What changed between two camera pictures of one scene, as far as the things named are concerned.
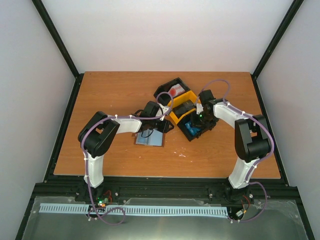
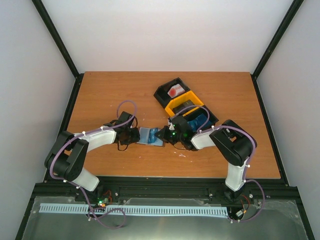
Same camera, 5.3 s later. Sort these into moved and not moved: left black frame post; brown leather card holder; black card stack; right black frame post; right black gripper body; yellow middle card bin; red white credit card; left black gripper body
Moved: right black gripper body; left black gripper body
Not moved: red white credit card; brown leather card holder; left black frame post; black card stack; yellow middle card bin; right black frame post
